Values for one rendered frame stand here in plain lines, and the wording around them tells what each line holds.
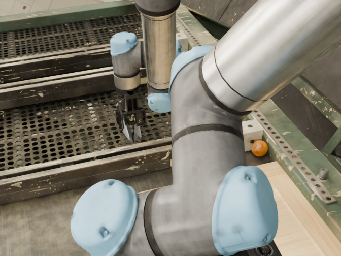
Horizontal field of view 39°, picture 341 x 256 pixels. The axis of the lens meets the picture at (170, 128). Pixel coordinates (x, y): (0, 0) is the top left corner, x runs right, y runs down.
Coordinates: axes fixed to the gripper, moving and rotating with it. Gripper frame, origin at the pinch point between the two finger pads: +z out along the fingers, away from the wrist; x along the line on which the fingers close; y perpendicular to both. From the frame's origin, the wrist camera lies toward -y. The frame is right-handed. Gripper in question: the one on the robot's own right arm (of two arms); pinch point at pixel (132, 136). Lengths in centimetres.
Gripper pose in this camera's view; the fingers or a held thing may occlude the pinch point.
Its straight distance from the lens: 152.1
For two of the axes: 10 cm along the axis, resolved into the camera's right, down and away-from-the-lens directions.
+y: 2.7, 5.4, -7.9
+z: 0.4, 8.2, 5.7
